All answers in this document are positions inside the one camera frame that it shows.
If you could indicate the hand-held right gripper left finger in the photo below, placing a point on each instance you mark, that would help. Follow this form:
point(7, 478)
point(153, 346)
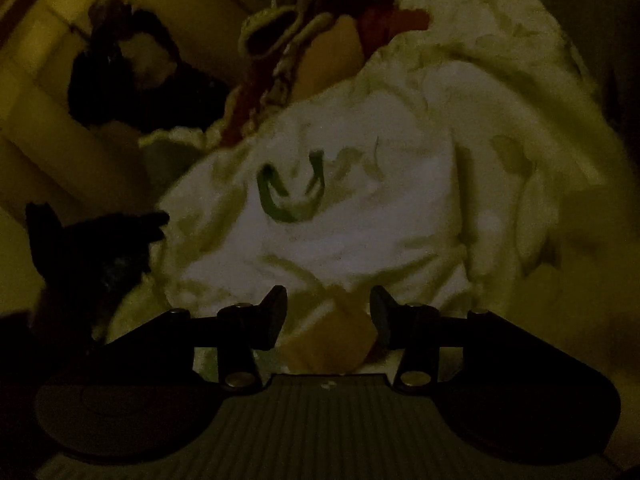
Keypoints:
point(272, 312)

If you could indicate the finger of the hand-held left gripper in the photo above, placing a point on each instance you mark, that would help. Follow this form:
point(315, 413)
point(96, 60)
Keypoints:
point(41, 230)
point(140, 225)

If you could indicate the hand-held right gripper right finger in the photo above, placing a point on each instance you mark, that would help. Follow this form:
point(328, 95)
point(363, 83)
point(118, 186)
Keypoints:
point(382, 312)

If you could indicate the small white garment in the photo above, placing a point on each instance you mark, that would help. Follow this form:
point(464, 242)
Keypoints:
point(320, 210)

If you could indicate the yellow cloth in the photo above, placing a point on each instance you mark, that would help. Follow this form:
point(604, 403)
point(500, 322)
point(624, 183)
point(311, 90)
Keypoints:
point(327, 340)

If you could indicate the pale green cloth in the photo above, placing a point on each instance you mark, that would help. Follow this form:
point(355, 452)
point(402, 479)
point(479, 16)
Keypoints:
point(167, 157)

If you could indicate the pale wardrobe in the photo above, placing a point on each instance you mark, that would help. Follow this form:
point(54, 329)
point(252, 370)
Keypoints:
point(45, 125)

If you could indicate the dark cloth bundle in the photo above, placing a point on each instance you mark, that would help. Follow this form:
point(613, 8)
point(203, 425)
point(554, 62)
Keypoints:
point(145, 75)

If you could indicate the cream blanket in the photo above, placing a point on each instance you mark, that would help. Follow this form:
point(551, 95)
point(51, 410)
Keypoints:
point(525, 160)

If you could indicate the floral patterned quilt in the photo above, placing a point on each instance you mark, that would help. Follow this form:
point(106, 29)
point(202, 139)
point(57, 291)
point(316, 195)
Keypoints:
point(285, 35)

